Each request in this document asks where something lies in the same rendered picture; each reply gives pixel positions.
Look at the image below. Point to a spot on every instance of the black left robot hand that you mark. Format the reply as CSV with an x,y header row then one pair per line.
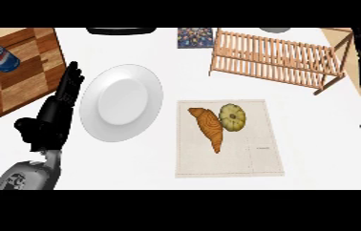
x,y
52,120

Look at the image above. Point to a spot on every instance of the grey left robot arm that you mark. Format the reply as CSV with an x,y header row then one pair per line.
x,y
29,172

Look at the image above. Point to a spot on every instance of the beige rectangular placemat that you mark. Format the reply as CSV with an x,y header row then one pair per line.
x,y
227,145

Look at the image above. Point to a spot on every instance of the yellow-green round squash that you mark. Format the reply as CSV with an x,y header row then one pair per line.
x,y
233,117

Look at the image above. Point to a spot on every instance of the wooden slatted tiered shelf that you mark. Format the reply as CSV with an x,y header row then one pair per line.
x,y
277,58

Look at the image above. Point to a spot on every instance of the white round plate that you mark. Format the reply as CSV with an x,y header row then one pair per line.
x,y
122,102

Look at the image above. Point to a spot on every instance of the checkered wooden cutting board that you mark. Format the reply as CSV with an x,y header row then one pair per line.
x,y
29,67

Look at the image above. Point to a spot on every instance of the blue and white can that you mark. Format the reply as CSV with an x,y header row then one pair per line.
x,y
7,61

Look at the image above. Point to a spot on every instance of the black flat object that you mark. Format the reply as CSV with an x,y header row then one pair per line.
x,y
122,31

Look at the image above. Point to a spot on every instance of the orange croissant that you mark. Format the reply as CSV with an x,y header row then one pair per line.
x,y
209,127

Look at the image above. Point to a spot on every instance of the colourful patterned mat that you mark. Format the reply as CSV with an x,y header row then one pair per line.
x,y
194,37

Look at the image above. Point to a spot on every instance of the grey round object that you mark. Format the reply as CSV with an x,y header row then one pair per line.
x,y
276,30

